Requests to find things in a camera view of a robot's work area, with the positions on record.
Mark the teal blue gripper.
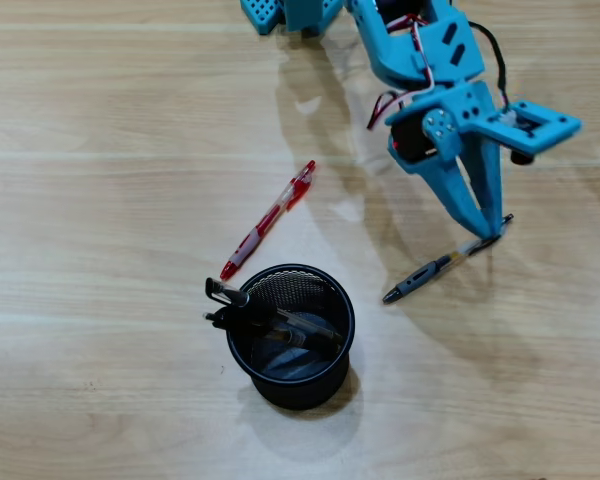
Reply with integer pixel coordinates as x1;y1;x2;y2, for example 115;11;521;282
383;78;505;238

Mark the clear pen with grey grip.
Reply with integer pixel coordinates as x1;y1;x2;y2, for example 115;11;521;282
382;213;515;305

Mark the red clear ballpoint pen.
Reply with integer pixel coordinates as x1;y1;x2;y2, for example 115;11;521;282
219;159;317;281

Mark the clear pen with black grip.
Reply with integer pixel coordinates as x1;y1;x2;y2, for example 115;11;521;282
203;276;344;342

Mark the black pen with silver tip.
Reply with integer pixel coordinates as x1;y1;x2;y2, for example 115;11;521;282
202;310;345;354

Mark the black mesh pen holder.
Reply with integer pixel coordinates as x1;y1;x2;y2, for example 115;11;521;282
225;263;356;411

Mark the teal blue wrist camera mount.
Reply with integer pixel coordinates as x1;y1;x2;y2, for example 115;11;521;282
489;99;584;166

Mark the black camera cable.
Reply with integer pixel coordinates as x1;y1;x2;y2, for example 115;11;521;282
467;19;511;109

